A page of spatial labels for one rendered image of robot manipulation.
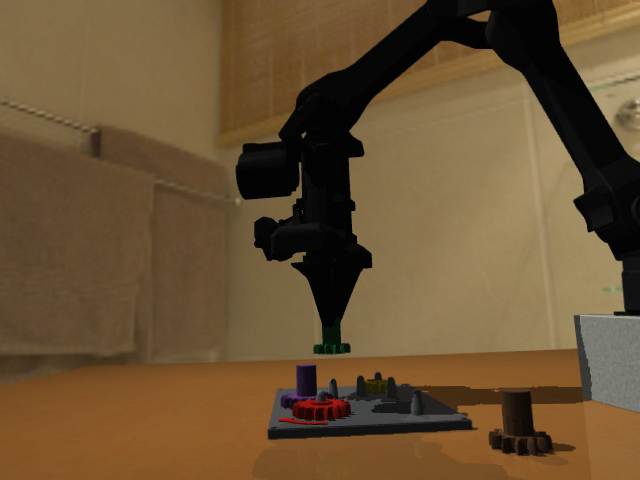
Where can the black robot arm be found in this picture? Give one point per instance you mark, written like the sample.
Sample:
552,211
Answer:
525,35

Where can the red gear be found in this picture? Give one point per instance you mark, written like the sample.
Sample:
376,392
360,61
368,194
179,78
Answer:
329,409

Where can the dark brown gear with tall hub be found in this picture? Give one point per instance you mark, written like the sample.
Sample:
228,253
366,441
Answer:
518,436

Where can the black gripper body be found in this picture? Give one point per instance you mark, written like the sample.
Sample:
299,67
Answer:
327,230

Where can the green gear with tall cylindrical handle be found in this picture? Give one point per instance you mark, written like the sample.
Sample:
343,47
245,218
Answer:
331,338

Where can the purple gear with tall hub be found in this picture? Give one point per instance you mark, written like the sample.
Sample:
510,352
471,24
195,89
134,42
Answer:
306,383

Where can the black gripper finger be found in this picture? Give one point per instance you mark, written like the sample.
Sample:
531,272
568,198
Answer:
326,279
351,279

